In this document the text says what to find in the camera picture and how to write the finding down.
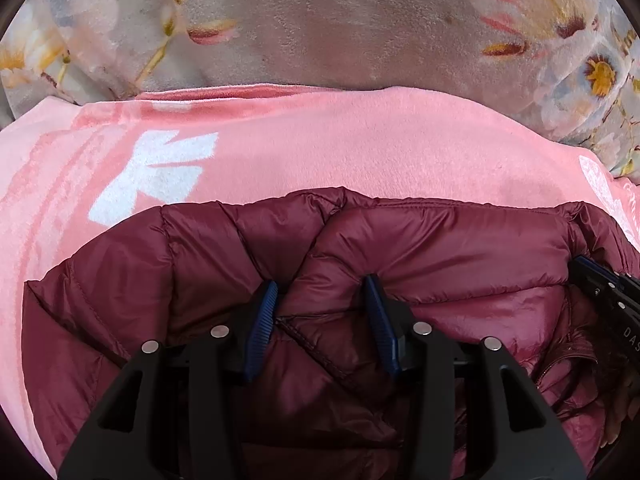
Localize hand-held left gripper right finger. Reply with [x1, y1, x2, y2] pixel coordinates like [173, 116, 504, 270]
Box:
[362, 274, 587, 480]

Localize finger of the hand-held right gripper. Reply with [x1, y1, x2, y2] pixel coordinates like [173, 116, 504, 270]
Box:
[569, 255, 640, 361]

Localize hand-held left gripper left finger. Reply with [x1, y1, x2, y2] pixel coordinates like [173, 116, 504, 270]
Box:
[58, 280, 279, 480]

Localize maroon puffer jacket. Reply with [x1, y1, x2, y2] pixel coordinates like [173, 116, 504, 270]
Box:
[21, 186, 640, 480]

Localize pink printed blanket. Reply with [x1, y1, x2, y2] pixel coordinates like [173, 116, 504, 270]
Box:
[0, 83, 640, 480]

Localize grey floral blanket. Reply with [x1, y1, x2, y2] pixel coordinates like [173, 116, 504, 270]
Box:
[0, 0, 640, 181]

